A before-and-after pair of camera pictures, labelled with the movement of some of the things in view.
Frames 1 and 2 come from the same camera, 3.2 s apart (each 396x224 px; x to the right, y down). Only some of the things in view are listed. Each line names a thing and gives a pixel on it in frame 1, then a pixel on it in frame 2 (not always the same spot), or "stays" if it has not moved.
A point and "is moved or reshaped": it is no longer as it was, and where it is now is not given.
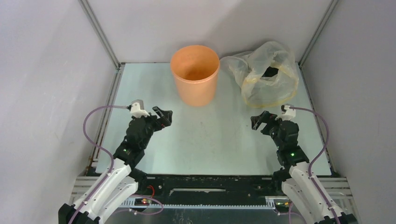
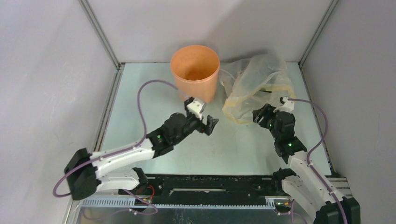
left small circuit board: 142,201 stays
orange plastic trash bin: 195,68 stays
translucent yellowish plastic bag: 247,67 is moved or reshaped
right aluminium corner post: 333,5 stays
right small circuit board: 284,204 stays
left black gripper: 164,120 to 208,128
